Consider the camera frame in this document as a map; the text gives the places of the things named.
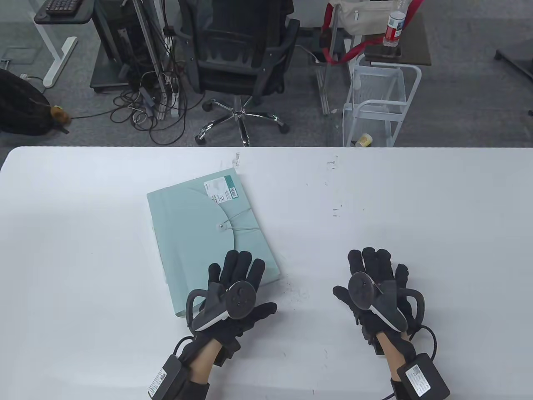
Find black and white controller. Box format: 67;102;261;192
348;272;425;333
186;280;257;333

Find person's right hand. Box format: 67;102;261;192
333;247;425;355

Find red strap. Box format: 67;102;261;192
321;0;425;65

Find black office chair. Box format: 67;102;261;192
177;0;301;146

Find tangle of black cables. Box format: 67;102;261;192
110;33;207;146

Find person's left hand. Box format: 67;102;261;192
183;250;278;366

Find black desk white legs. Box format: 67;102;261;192
33;0;94;88

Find black phone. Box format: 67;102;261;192
364;45;402;58

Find person's right forearm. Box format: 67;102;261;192
381;331;412;380

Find beige bag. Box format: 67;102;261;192
331;0;402;36

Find white rolling cart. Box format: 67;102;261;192
342;54;422;148

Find black computer tower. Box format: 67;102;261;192
91;0;144;93

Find light green accordion folder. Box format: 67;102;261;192
147;174;281;318

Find black wrist strap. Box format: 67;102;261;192
183;379;211;400
390;377;411;400

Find black backpack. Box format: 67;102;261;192
0;69;55;136

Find dark brown side table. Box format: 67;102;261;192
362;10;432;66

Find person's left forearm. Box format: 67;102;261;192
185;338;221;388

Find black stand base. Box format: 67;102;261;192
495;42;533;82

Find aluminium frame stand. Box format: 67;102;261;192
315;8;346;115
133;0;179;121

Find black keyboard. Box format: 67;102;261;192
44;0;82;16

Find black glove cable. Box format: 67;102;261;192
406;325;438;359
173;337;194;359

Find black wrist sensor box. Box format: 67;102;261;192
148;355;194;400
396;353;451;400

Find clear water bottle red label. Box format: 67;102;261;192
383;0;411;47

